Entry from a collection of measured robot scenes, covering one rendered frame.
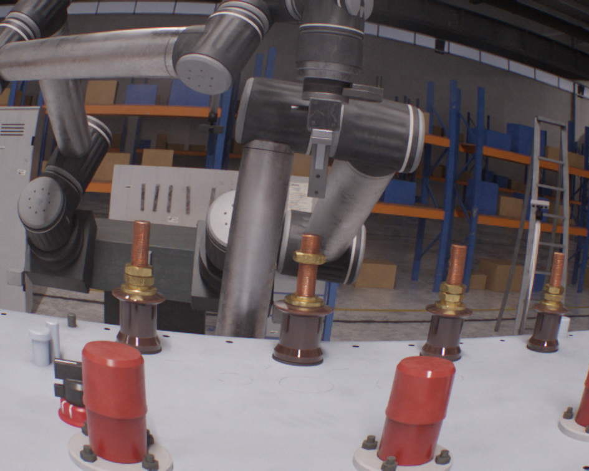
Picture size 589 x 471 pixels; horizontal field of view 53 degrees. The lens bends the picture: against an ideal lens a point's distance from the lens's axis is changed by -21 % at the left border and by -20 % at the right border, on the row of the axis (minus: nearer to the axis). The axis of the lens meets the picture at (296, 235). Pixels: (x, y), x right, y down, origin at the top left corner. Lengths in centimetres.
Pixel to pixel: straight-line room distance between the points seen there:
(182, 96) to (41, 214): 668
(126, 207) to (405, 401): 523
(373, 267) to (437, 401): 882
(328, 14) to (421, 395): 64
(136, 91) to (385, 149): 747
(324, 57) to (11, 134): 469
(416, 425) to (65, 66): 97
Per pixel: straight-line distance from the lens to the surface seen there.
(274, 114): 138
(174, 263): 266
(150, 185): 585
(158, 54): 118
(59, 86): 197
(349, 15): 112
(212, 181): 590
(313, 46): 111
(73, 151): 228
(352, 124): 139
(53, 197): 224
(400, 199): 962
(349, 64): 111
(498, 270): 1034
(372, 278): 955
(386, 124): 141
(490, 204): 1025
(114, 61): 125
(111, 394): 65
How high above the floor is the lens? 170
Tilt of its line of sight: 7 degrees down
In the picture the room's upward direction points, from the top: 6 degrees clockwise
